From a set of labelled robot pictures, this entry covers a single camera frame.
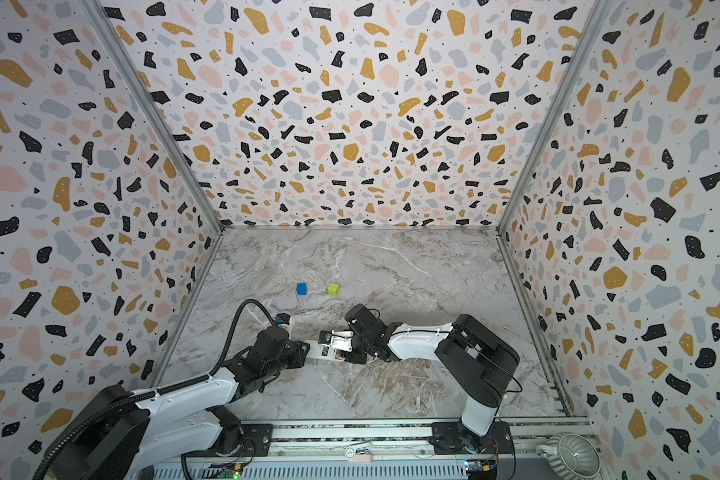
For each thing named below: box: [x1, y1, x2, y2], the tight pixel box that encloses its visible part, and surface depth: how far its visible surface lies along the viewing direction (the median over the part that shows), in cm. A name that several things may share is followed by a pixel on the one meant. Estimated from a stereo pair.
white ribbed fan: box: [535, 432, 601, 480], surface depth 70 cm
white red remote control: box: [304, 340, 346, 361], surface depth 89 cm
